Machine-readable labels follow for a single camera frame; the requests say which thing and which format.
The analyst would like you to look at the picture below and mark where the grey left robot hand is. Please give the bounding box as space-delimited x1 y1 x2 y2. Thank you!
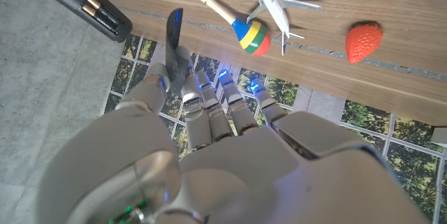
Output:
36 44 430 224

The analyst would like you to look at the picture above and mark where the black remote battery cover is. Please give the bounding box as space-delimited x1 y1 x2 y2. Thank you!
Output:
164 7 189 96

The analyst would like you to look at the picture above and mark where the colourful striped wooden maraca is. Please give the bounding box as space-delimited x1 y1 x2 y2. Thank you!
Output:
186 0 272 57

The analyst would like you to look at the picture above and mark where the copper-top AA battery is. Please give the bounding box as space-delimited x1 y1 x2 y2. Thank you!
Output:
87 0 122 26
82 3 119 36

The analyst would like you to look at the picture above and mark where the printed window forest backdrop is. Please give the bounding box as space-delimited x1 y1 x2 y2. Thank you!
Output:
104 33 447 224

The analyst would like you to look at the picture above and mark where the white toy airplane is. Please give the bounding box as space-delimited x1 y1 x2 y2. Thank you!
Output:
246 0 322 57

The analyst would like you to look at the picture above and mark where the red toy strawberry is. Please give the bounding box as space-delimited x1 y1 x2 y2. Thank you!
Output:
344 20 384 64

